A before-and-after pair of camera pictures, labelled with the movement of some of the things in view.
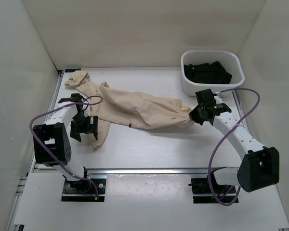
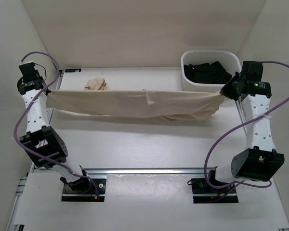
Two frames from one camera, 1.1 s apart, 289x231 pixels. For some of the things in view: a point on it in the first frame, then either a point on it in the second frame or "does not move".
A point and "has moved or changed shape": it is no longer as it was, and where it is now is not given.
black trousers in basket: x=213 y=73 does not move
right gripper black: x=193 y=115 → x=226 y=90
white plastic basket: x=230 y=59 does not move
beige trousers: x=126 y=109 has moved or changed shape
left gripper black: x=75 y=131 → x=40 y=78
